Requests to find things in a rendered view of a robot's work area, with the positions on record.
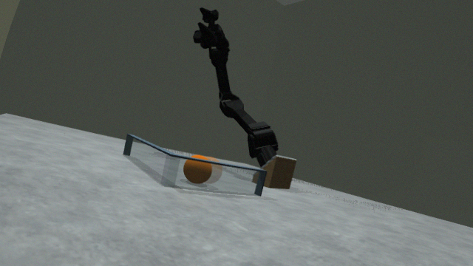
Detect clear glass corner walls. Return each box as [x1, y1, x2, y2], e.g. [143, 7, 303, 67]
[123, 135, 265, 197]

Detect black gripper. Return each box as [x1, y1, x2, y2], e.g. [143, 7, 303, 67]
[198, 7, 224, 49]

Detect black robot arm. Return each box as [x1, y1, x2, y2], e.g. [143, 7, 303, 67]
[209, 33, 278, 167]

